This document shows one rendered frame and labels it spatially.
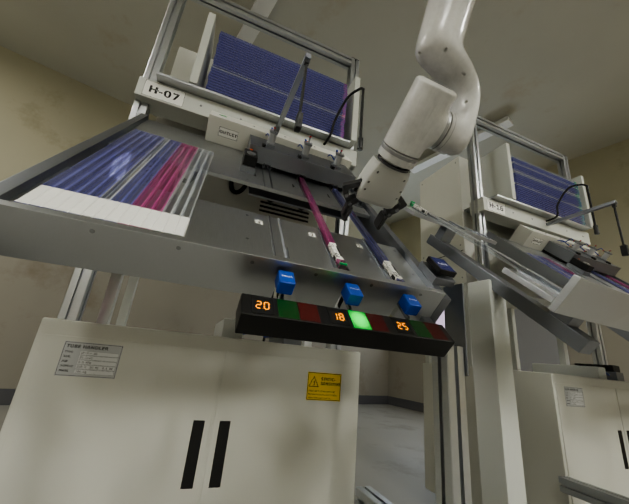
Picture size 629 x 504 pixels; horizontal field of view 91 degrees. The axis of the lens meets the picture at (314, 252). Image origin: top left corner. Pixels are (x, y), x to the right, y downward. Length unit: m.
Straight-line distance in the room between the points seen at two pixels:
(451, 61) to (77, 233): 0.69
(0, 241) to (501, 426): 0.90
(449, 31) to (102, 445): 1.01
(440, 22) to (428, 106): 0.17
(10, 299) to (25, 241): 3.15
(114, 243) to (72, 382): 0.37
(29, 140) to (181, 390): 3.55
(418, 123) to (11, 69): 4.15
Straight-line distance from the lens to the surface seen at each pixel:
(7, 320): 3.65
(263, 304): 0.42
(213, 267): 0.46
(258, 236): 0.55
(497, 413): 0.84
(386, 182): 0.70
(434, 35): 0.74
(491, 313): 0.84
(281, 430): 0.80
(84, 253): 0.49
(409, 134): 0.66
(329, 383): 0.83
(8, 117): 4.19
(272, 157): 0.95
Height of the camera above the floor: 0.60
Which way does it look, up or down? 19 degrees up
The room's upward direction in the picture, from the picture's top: 6 degrees clockwise
